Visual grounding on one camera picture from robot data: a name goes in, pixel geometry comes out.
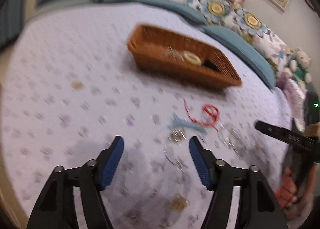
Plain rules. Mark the light blue hair clip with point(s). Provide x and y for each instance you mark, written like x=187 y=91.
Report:
x=177 y=122

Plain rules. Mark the square silver ring charm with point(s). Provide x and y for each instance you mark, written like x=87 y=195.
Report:
x=177 y=135

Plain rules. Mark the lilac floral quilted bedspread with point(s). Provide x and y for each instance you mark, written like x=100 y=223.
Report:
x=72 y=86

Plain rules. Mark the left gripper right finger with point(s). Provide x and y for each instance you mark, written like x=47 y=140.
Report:
x=258 y=207

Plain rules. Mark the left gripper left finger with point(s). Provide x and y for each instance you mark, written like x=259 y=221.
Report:
x=55 y=207

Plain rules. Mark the teal pillow far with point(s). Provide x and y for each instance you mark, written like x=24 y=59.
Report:
x=189 y=14

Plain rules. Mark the person's right hand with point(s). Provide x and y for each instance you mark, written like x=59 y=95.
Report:
x=286 y=194

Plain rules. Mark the teal pillow near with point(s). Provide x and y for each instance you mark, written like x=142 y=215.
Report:
x=244 y=51

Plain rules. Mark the white teddy bear plush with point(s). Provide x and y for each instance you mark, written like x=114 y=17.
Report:
x=299 y=64

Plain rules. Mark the brown wicker basket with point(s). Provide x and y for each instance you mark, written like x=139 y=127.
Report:
x=164 y=52

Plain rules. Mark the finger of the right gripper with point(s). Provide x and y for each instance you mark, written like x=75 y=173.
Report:
x=276 y=132

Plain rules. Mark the floral patterned pillow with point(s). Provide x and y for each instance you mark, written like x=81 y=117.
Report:
x=238 y=19

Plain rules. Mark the black item in basket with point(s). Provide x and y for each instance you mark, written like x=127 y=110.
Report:
x=210 y=65

